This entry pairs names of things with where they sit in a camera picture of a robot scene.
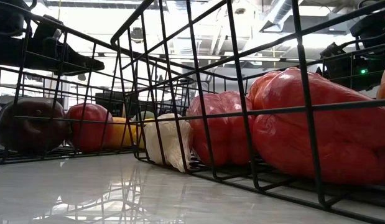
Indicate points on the black background screen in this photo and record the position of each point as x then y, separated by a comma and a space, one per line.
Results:
108, 102

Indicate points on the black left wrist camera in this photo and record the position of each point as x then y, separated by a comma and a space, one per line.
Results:
47, 26

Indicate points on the red bell pepper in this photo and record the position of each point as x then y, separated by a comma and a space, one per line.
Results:
335, 140
223, 130

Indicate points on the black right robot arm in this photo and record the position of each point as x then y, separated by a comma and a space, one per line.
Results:
372, 28

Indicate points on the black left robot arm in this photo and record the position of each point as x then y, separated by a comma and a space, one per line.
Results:
8, 15

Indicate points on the white garlic bulb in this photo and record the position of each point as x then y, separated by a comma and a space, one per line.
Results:
168, 140

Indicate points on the yellow-orange citrus fruit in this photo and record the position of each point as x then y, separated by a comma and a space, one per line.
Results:
120, 133

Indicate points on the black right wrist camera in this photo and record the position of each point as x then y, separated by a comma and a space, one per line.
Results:
332, 51

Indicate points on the dark maroon apple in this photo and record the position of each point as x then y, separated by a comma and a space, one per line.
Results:
30, 130

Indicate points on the bright red apple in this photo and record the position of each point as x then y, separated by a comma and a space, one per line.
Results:
89, 130

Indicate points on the green lime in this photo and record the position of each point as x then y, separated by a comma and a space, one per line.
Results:
145, 115

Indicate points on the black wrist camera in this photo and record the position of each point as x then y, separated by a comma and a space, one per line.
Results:
47, 26
332, 51

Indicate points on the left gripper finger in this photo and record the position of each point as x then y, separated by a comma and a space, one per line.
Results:
88, 64

